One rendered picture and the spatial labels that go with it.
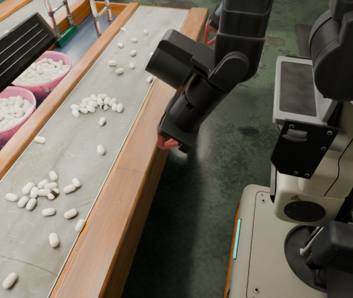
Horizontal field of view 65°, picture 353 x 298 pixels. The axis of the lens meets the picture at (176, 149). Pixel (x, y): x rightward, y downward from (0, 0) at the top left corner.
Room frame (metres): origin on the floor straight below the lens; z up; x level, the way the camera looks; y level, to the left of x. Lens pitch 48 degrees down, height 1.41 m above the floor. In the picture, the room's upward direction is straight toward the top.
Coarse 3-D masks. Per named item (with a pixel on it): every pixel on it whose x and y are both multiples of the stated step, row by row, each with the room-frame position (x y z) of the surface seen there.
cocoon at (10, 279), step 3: (12, 273) 0.21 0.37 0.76; (15, 273) 0.21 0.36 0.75; (9, 276) 0.20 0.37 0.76; (12, 276) 0.20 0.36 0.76; (15, 276) 0.20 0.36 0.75; (6, 279) 0.20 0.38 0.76; (9, 279) 0.20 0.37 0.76; (12, 279) 0.20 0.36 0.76; (15, 279) 0.20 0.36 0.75; (3, 282) 0.19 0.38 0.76; (6, 282) 0.19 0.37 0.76; (9, 282) 0.19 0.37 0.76; (12, 282) 0.19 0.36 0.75; (3, 285) 0.19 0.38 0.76; (6, 285) 0.19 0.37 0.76; (9, 285) 0.19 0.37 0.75; (6, 288) 0.18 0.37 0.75
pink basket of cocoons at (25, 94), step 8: (8, 88) 0.90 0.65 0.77; (16, 88) 0.90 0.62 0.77; (0, 96) 0.88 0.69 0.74; (8, 96) 0.89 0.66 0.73; (16, 96) 0.89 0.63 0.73; (24, 96) 0.88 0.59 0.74; (32, 96) 0.85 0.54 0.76; (32, 112) 0.76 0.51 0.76; (24, 120) 0.71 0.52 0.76; (8, 128) 0.67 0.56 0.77; (16, 128) 0.69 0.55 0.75; (0, 136) 0.66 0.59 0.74; (8, 136) 0.67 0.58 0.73; (0, 144) 0.67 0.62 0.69
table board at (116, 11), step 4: (76, 0) 1.87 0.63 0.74; (96, 4) 1.83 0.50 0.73; (100, 4) 1.83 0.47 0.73; (104, 4) 1.82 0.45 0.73; (112, 4) 1.81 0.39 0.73; (116, 4) 1.81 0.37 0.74; (120, 4) 1.80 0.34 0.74; (124, 4) 1.80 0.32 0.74; (96, 8) 1.84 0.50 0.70; (100, 8) 1.83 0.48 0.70; (112, 8) 1.81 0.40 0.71; (116, 8) 1.81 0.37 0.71; (120, 8) 1.80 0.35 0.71; (124, 8) 1.79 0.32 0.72; (168, 8) 1.74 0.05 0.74; (172, 8) 1.74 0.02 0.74; (176, 8) 1.74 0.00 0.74; (104, 12) 1.83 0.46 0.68; (112, 12) 1.81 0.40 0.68; (116, 12) 1.81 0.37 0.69; (120, 12) 1.80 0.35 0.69; (208, 16) 1.68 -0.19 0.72
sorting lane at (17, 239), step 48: (144, 48) 1.25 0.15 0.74; (96, 96) 0.88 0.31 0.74; (144, 96) 0.88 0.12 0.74; (48, 144) 0.62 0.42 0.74; (96, 144) 0.62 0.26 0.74; (0, 192) 0.44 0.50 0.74; (96, 192) 0.44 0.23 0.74; (0, 240) 0.29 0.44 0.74; (48, 240) 0.29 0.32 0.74; (0, 288) 0.18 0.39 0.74; (48, 288) 0.18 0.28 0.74
